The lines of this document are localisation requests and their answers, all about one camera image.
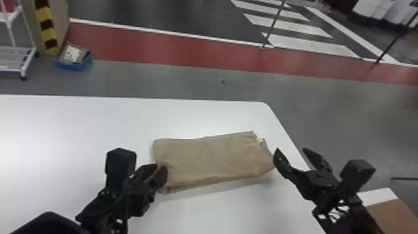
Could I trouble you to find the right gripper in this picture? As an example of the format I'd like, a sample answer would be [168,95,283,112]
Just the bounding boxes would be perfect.
[272,147,345,210]

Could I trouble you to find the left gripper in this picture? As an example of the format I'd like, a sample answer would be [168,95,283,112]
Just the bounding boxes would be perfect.
[125,162,169,218]

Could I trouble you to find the beige towel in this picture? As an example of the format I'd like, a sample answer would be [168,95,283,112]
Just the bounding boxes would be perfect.
[151,130,276,195]

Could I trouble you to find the cardboard box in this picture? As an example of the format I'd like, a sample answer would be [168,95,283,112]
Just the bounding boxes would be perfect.
[357,187,418,234]

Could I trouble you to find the blue tray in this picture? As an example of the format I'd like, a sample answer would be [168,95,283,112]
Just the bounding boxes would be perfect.
[57,43,93,72]

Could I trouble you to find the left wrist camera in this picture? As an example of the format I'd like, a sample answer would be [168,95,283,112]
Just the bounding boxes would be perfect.
[104,147,137,191]

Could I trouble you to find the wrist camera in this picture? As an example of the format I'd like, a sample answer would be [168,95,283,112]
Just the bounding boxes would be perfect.
[104,147,137,191]
[338,159,377,198]

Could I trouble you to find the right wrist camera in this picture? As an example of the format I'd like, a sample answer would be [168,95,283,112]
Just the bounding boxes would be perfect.
[338,159,377,198]

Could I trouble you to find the white wire rack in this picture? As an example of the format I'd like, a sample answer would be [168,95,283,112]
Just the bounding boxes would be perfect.
[0,0,37,82]

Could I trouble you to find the yellow black striped post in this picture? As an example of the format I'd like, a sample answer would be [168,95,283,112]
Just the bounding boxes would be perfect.
[23,0,71,57]

